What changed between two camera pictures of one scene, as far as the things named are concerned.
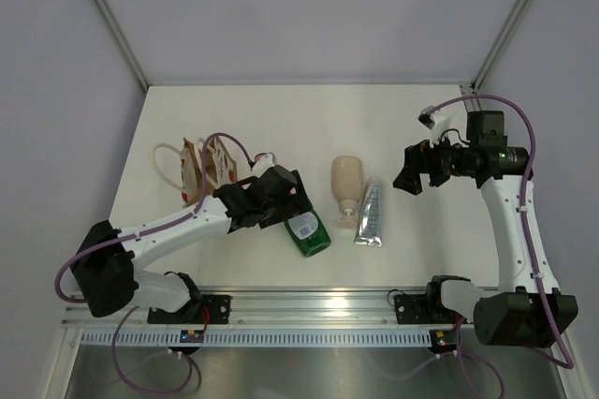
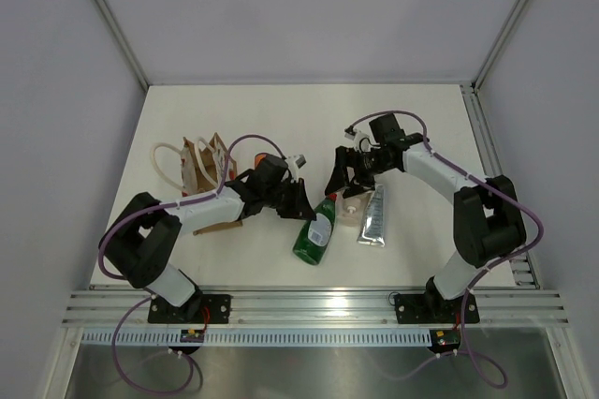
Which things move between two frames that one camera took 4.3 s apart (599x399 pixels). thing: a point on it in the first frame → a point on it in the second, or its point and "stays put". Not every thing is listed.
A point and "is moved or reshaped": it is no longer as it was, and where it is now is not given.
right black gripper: (421, 158) → (339, 179)
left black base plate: (207, 309) stays put
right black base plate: (425, 309) stays put
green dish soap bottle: (308, 232) is moved or reshaped
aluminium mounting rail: (274, 306) stays put
